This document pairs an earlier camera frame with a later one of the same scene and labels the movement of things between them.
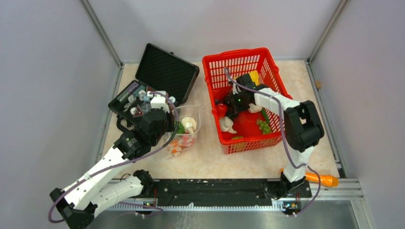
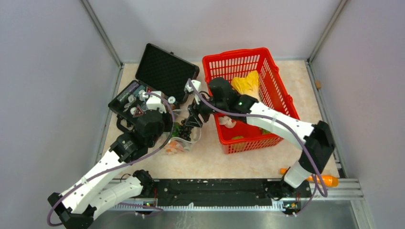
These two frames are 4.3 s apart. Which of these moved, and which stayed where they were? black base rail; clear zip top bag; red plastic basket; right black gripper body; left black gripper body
Moved: right black gripper body
Stayed: clear zip top bag; red plastic basket; black base rail; left black gripper body
